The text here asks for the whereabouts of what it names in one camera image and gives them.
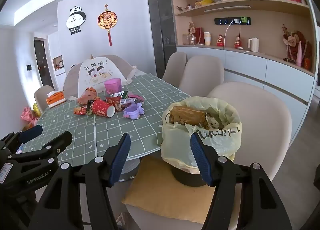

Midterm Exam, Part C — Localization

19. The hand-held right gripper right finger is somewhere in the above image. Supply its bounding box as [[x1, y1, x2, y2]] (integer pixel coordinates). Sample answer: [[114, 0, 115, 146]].
[[190, 132, 293, 230]]

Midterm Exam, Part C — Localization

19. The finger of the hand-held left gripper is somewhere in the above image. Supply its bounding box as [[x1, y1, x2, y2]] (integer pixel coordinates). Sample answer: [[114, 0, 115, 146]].
[[0, 124, 44, 151], [9, 131, 73, 168]]

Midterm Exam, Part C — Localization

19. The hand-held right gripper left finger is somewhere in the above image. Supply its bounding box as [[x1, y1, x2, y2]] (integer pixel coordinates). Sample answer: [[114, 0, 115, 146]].
[[28, 132, 132, 230]]

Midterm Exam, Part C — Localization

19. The black trash bin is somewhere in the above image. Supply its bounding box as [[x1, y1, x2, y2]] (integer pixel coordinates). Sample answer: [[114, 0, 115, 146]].
[[172, 166, 208, 187]]

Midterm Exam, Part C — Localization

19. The red yellow snack wrapper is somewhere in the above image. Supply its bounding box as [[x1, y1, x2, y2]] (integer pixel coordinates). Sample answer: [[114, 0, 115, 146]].
[[74, 106, 93, 116]]

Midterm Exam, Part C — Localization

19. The red paper cup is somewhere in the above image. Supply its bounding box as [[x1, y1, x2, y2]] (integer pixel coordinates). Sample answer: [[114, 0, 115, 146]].
[[92, 98, 116, 118]]

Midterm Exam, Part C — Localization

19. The red snack bag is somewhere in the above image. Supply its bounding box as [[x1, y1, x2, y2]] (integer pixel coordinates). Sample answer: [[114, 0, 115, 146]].
[[77, 87, 98, 106]]

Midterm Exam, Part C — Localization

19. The silver foil wrapper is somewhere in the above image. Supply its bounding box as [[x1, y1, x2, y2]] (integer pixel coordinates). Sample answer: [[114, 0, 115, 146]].
[[120, 98, 137, 111]]

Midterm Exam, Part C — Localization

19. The red peanut snack packet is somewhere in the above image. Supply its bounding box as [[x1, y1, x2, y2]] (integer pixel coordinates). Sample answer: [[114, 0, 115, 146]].
[[106, 96, 123, 107]]

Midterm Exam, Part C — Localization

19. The pink wrapper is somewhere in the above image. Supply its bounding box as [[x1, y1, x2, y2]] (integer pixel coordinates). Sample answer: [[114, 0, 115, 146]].
[[127, 94, 144, 103]]

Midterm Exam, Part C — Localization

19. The green white packet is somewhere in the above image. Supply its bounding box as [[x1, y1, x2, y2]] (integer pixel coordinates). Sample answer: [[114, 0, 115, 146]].
[[110, 91, 129, 100]]

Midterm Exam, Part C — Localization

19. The pink plastic bag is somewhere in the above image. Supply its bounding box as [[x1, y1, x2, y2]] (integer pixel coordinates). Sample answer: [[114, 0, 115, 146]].
[[20, 106, 38, 131]]

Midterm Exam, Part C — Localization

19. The orange tissue box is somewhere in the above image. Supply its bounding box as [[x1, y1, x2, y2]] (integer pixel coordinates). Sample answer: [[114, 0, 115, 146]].
[[46, 90, 67, 109]]

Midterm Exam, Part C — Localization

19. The yellow seat cushion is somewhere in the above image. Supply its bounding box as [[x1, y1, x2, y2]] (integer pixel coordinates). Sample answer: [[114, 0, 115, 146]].
[[121, 156, 208, 224]]

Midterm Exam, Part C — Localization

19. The dark door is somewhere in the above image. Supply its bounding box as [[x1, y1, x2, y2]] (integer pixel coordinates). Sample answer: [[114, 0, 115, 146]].
[[33, 37, 52, 87]]

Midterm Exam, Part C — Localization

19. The green checked tablecloth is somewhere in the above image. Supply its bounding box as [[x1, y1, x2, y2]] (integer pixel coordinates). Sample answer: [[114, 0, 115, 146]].
[[19, 73, 192, 168]]

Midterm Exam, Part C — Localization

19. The pink plastic container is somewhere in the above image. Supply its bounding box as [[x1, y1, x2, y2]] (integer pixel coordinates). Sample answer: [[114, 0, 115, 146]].
[[104, 78, 122, 95]]

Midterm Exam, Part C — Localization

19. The white cartoon food cover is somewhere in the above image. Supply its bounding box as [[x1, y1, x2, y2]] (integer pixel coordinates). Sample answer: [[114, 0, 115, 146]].
[[64, 55, 140, 98]]

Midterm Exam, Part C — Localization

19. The white sideboard cabinet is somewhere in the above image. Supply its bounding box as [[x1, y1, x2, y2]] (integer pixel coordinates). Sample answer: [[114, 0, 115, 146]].
[[176, 45, 316, 143]]

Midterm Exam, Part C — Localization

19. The flower vase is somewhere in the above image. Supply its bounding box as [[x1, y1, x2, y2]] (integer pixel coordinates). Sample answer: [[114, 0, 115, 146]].
[[187, 22, 197, 46]]

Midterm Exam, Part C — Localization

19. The white electric kettle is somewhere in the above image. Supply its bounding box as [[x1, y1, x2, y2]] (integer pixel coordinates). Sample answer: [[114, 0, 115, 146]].
[[247, 37, 260, 53]]

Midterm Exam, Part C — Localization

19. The black power strip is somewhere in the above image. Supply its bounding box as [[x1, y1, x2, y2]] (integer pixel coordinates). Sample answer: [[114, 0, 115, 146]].
[[214, 17, 252, 25]]

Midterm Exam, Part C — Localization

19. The dark glass cabinet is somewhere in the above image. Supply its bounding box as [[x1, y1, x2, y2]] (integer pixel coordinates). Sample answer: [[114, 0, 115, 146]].
[[146, 0, 177, 81]]

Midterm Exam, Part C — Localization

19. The pink cone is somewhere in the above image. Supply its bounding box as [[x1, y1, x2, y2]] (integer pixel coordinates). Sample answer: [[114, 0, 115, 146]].
[[296, 41, 303, 66]]

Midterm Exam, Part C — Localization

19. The red flower arrangement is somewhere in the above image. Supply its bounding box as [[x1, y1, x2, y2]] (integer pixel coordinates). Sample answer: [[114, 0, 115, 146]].
[[282, 24, 313, 65]]

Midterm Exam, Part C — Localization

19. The yellow ceramic dish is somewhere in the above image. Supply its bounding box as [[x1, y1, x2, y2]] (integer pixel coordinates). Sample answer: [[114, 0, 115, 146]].
[[195, 0, 214, 8]]

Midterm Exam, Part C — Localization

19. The white table pedestal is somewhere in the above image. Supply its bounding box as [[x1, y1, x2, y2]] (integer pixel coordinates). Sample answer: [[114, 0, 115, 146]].
[[119, 157, 141, 182]]

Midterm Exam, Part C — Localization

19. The white wall niche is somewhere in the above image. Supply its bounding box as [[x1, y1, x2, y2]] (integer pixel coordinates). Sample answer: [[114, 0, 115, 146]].
[[52, 55, 65, 71]]

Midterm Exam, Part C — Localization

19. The panda wall clock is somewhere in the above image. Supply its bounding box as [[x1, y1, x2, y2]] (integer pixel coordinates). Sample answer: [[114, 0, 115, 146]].
[[66, 6, 86, 36]]

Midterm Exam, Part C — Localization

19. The red round wall ornament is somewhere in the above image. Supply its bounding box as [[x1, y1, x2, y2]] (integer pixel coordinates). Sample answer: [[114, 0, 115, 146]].
[[97, 4, 117, 47]]

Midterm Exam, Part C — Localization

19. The white charger cable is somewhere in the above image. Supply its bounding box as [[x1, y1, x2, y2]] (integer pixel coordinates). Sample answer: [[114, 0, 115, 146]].
[[223, 20, 241, 51]]

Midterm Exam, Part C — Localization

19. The wooden wall shelf unit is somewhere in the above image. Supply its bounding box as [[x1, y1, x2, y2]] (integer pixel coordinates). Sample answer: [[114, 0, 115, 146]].
[[170, 0, 318, 76]]

